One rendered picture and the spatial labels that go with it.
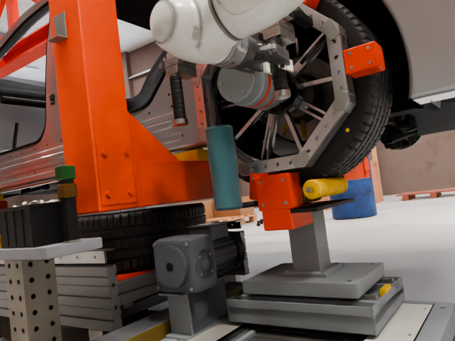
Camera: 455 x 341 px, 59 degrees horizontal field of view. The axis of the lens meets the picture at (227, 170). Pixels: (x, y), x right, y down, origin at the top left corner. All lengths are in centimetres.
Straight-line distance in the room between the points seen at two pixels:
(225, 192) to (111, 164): 38
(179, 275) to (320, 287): 43
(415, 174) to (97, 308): 1009
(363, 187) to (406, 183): 554
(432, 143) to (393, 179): 127
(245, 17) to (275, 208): 71
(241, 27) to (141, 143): 85
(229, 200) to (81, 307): 70
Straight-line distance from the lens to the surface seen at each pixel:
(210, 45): 74
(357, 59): 120
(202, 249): 131
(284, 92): 102
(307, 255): 142
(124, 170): 138
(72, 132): 141
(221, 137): 123
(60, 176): 118
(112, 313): 148
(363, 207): 566
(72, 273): 162
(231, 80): 120
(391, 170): 1122
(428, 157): 1106
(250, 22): 70
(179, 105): 121
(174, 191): 154
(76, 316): 165
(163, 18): 72
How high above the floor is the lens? 53
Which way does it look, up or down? 3 degrees up
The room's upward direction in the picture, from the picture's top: 7 degrees counter-clockwise
